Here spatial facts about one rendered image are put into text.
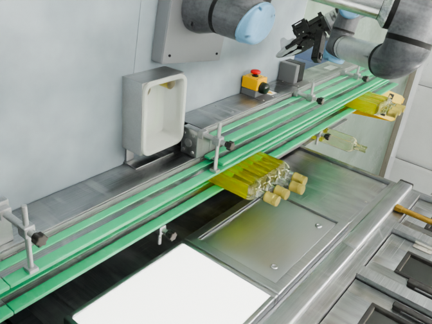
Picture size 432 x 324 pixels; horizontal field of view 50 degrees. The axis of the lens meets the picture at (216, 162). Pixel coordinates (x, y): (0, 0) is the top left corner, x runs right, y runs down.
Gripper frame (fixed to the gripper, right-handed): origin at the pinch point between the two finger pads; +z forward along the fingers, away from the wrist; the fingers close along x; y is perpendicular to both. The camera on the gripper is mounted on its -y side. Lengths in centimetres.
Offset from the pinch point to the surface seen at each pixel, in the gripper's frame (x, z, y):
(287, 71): -23.1, 4.1, 5.1
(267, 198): 22, 15, -53
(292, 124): -14.5, 8.2, -20.7
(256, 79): 1.4, 11.1, -4.3
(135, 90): 58, 28, -20
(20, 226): 89, 42, -55
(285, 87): -19.6, 6.8, -2.9
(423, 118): -573, -43, 112
